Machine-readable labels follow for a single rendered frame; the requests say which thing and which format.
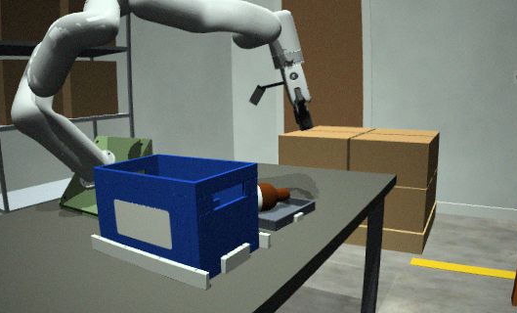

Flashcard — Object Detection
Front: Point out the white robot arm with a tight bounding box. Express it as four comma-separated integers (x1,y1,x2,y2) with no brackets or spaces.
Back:
11,0,303,189

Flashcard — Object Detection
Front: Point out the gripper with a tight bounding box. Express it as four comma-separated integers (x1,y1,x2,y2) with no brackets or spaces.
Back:
275,61,313,131

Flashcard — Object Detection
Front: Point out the blue plastic crate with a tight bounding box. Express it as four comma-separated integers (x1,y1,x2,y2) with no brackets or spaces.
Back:
96,154,259,280

